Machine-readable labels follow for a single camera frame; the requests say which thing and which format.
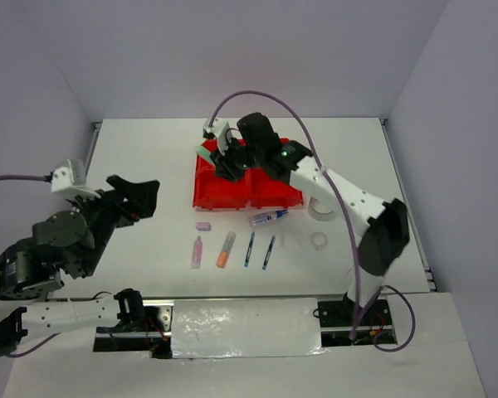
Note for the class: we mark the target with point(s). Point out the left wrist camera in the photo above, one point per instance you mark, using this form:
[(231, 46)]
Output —
[(68, 178)]

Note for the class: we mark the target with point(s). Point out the blue pen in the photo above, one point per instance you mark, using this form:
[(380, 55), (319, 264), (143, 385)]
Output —
[(249, 249), (268, 252)]

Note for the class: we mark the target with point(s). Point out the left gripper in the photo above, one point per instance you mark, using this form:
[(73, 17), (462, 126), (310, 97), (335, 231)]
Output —
[(144, 198)]

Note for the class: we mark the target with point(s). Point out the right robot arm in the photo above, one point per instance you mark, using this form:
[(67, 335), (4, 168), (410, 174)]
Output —
[(378, 229)]

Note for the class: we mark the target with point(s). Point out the blue pen right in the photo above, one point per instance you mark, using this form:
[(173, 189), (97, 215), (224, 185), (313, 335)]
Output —
[(268, 252)]

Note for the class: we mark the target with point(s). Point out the orange highlighter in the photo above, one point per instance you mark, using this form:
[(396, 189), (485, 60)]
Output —
[(226, 250)]

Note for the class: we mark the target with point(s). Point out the blue glue bottle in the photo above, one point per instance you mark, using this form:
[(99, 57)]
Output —
[(267, 218)]

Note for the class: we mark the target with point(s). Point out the black mounting rail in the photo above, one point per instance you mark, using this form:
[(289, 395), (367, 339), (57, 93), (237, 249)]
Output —
[(153, 335)]

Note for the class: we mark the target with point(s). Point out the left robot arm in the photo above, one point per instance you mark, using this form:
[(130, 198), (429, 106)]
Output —
[(70, 242)]

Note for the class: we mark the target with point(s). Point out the red four-compartment bin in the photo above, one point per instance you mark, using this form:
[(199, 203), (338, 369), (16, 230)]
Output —
[(255, 190)]

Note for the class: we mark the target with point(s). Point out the silver foil sheet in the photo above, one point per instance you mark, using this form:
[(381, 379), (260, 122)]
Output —
[(245, 328)]

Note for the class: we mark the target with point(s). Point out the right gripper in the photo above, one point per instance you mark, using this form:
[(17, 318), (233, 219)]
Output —
[(223, 167)]

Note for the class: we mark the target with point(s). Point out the large clear tape roll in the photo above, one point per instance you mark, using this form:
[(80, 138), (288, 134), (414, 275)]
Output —
[(319, 212)]

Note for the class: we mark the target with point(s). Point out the purple highlighter cap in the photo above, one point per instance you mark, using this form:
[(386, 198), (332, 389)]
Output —
[(203, 226)]

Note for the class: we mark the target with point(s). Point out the small clear tape roll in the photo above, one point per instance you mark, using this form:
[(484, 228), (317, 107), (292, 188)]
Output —
[(319, 240)]

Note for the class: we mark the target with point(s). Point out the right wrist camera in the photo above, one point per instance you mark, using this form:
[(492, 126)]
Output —
[(219, 129)]

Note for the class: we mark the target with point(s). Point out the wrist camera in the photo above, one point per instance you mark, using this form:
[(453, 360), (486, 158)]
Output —
[(68, 178), (219, 129)]

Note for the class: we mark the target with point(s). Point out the blue pen left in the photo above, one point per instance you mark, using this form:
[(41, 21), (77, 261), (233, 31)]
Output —
[(249, 249)]

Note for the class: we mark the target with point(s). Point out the green highlighter body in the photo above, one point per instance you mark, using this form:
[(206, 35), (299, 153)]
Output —
[(204, 154)]

